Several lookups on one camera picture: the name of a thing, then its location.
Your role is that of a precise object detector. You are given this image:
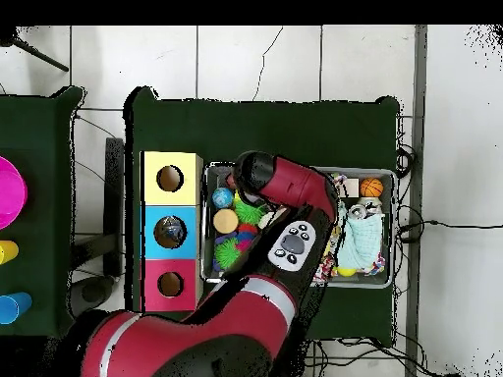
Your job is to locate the black tripod leg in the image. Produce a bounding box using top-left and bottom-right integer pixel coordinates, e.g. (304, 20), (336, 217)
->
(0, 27), (70, 73)

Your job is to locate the mint green cloth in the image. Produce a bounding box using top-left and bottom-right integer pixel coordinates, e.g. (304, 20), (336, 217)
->
(336, 201), (384, 270)

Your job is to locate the orange mini basketball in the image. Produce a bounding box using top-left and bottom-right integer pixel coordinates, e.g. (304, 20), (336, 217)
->
(359, 177), (384, 198)

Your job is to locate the dark green table cloth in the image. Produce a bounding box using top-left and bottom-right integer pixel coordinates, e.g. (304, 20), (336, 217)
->
(0, 85), (89, 341)
(123, 85), (401, 349)

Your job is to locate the wooden box with three holes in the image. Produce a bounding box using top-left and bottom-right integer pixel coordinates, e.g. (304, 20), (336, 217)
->
(140, 150), (204, 313)

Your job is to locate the clear mesh bin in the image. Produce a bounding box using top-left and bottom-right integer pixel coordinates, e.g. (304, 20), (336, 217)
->
(200, 161), (397, 290)

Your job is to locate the pink bowl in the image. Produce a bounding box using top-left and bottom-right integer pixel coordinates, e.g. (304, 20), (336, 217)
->
(0, 155), (28, 230)

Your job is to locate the blue cup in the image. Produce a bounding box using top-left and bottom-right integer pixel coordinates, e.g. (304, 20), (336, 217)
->
(0, 291), (33, 326)

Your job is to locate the yellow cup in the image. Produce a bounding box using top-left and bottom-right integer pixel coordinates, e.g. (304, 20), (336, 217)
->
(0, 240), (20, 265)

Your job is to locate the dark grey round base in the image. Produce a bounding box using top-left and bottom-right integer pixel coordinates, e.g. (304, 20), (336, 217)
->
(70, 274), (115, 317)

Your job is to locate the green spiky ball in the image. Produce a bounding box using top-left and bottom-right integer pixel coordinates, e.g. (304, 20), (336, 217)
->
(213, 238), (242, 272)

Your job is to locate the black cable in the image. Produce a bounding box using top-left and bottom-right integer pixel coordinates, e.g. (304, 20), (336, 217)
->
(396, 219), (503, 242)

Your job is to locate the blue globe ball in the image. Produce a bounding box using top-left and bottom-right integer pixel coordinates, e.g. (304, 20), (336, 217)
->
(211, 187), (235, 209)

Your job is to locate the orange sponge disc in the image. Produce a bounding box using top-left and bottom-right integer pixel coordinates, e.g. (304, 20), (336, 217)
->
(212, 207), (240, 235)

